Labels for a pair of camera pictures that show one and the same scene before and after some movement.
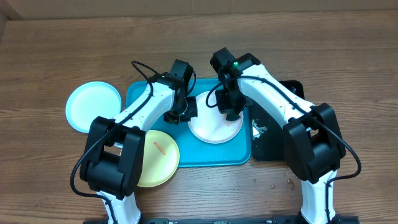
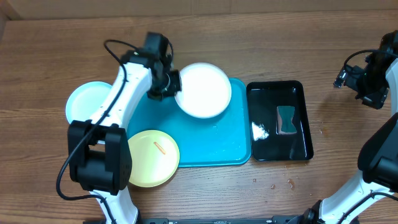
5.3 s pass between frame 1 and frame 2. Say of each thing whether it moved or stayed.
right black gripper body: moved
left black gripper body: moved
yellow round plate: stayed
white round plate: moved
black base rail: stayed
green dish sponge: moved
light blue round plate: stayed
